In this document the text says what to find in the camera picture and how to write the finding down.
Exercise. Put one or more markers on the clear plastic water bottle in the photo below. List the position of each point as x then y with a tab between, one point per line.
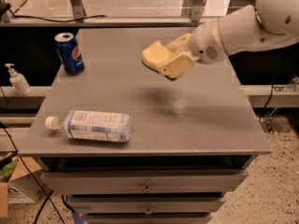
92	125

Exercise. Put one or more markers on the top grey drawer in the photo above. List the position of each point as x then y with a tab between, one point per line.
144	182

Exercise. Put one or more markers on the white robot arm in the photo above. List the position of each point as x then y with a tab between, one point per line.
266	25

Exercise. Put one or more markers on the blue pepsi can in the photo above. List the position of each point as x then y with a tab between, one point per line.
69	53

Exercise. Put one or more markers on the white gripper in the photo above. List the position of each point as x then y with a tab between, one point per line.
204	42

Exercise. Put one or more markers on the bottom grey drawer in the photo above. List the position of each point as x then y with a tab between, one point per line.
151	219

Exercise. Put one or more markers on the white pump dispenser bottle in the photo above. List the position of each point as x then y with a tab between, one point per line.
18	80

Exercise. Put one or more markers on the yellow sponge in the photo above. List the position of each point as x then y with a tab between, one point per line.
155	57

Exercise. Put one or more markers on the grey metal shelf frame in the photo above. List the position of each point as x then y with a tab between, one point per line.
163	12

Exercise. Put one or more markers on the middle grey drawer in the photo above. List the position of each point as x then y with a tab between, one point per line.
145	204

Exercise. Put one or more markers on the green packet in box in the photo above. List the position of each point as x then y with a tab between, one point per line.
7	171

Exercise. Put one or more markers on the grey drawer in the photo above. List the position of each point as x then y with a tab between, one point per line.
144	182
151	219
145	204

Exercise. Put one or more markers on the grey drawer cabinet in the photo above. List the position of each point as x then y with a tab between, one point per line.
202	121

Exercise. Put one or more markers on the cardboard box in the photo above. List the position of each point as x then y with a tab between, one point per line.
21	187

